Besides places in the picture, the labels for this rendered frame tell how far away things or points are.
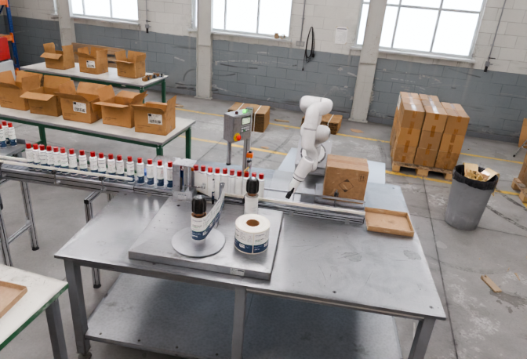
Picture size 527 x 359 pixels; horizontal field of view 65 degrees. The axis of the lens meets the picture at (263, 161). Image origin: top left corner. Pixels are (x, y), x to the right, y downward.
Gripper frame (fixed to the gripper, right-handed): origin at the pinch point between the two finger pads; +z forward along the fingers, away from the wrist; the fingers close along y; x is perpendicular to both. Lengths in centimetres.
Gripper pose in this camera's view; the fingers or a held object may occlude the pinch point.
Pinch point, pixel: (288, 195)
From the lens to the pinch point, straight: 288.7
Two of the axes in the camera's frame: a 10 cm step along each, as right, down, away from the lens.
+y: -1.4, 3.8, -9.1
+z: -4.0, 8.2, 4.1
